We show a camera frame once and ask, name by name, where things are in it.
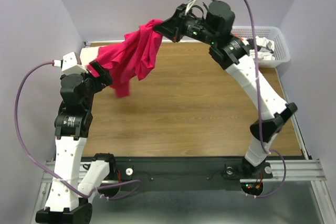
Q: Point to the folded white t-shirt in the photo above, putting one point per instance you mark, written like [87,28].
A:
[88,54]

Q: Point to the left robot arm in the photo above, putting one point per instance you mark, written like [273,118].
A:
[70,198]

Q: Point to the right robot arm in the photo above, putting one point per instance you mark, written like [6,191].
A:
[232,55]

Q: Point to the aluminium frame rail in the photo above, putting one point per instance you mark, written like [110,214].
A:
[296,171]

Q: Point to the white crumpled shirt in basket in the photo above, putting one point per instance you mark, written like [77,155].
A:
[266,48]

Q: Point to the pink t-shirt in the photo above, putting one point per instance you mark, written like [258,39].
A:
[134,57]

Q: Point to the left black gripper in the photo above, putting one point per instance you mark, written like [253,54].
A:
[104,80]

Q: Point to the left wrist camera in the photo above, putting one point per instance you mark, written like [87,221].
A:
[69,64]

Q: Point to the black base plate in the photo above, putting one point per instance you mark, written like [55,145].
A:
[185,173]

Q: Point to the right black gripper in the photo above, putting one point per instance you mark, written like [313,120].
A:
[174,27]

